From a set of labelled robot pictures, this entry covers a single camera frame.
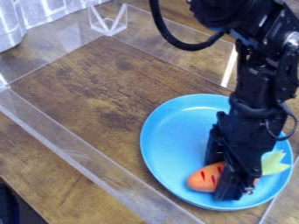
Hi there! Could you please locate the clear acrylic barrier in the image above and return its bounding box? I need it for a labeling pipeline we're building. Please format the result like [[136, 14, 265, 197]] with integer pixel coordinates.
[[0, 74, 205, 224], [0, 3, 299, 121]]

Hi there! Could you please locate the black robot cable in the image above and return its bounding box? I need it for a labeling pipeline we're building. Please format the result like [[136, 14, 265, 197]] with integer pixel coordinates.
[[148, 0, 226, 52]]

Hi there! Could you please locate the clear acrylic back barrier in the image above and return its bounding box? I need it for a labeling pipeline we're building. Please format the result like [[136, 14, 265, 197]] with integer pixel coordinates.
[[0, 3, 299, 121]]

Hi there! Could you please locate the clear acrylic corner bracket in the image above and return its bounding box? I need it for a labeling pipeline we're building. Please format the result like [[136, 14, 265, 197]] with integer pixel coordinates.
[[87, 3, 126, 37]]

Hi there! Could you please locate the blue plastic plate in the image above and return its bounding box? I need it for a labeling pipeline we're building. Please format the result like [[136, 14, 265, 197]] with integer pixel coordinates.
[[140, 94, 293, 211]]

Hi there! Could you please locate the clear acrylic front barrier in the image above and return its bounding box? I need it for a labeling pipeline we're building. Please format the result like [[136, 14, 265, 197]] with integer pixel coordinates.
[[0, 74, 205, 224]]

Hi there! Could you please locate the orange toy carrot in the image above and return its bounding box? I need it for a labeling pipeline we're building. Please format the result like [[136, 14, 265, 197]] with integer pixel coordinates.
[[186, 150, 290, 193]]

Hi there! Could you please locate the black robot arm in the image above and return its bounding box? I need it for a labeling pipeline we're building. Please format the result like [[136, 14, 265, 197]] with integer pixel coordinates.
[[190, 0, 299, 200]]

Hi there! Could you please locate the white checkered curtain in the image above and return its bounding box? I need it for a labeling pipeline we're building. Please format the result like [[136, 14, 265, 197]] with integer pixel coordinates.
[[0, 0, 109, 53]]

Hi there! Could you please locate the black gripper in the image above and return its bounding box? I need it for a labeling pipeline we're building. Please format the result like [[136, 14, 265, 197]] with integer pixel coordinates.
[[204, 94, 286, 201]]

